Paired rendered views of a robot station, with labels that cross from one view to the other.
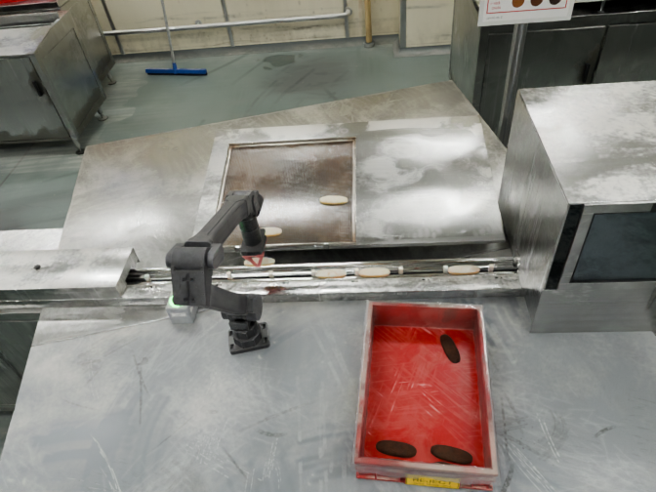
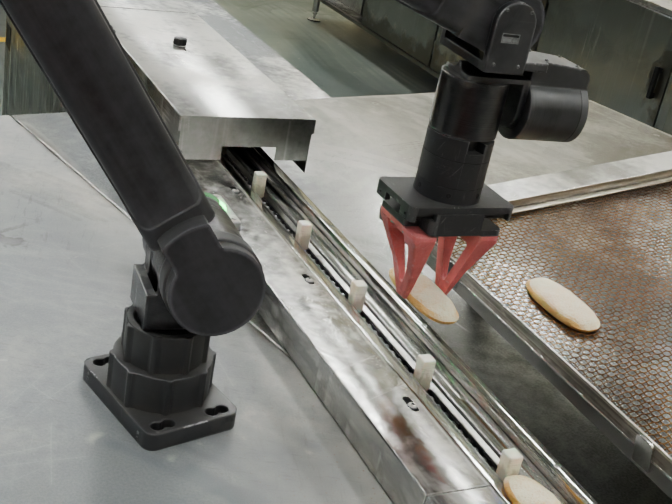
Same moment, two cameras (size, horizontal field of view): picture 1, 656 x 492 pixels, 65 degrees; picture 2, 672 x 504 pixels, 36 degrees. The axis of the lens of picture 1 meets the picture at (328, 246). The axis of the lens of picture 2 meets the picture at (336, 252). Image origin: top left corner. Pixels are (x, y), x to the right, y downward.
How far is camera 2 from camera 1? 1.04 m
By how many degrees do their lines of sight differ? 47
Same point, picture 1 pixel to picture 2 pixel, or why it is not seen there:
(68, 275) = (180, 71)
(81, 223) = (362, 110)
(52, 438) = not seen: outside the picture
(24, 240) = (272, 73)
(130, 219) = not seen: hidden behind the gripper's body
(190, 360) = (35, 308)
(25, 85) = (643, 68)
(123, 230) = (384, 153)
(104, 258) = (256, 96)
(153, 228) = not seen: hidden behind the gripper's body
